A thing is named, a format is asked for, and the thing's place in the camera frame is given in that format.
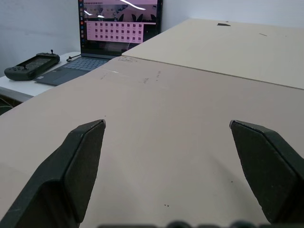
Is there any black handheld game controller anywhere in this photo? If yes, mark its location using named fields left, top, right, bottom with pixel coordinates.
left=4, top=49, right=60, bottom=82

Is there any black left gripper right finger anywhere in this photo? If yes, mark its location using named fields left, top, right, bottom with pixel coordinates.
left=229, top=120, right=304, bottom=224

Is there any black laptop cable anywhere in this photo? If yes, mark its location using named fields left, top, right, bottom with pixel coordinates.
left=66, top=53, right=82, bottom=63

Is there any white side table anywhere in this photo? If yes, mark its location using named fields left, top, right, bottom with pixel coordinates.
left=0, top=51, right=83, bottom=103

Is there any grey open laptop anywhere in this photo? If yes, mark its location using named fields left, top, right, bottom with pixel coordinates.
left=34, top=0, right=164, bottom=86

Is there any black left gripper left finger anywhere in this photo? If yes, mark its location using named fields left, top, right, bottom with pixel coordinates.
left=0, top=119, right=106, bottom=228

